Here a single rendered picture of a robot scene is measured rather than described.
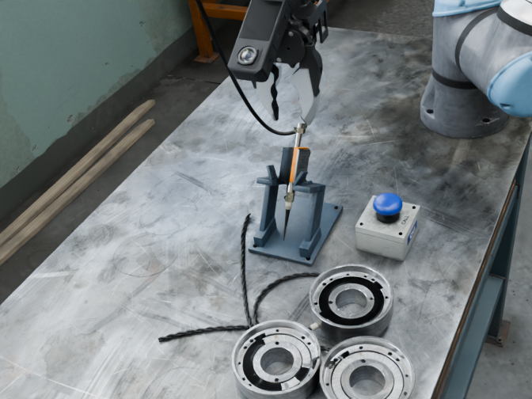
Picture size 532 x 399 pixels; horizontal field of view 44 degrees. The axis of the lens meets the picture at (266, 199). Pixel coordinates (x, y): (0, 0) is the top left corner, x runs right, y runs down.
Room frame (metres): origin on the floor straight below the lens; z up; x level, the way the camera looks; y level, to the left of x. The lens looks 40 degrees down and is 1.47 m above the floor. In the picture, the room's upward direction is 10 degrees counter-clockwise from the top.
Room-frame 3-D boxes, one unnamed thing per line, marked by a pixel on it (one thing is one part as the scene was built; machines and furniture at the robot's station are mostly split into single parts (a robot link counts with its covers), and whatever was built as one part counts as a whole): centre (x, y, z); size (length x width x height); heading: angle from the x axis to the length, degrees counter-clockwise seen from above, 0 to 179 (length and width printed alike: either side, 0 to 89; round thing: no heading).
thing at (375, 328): (0.54, -0.08, 0.82); 0.10 x 0.10 x 0.04
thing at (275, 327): (0.47, 0.02, 0.82); 0.10 x 0.10 x 0.04
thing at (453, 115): (0.94, -0.37, 0.85); 0.15 x 0.15 x 0.10
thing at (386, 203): (0.67, -0.16, 0.85); 0.04 x 0.04 x 0.05
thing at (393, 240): (0.67, -0.17, 0.82); 0.08 x 0.07 x 0.05; 146
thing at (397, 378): (0.43, -0.08, 0.82); 0.08 x 0.08 x 0.02
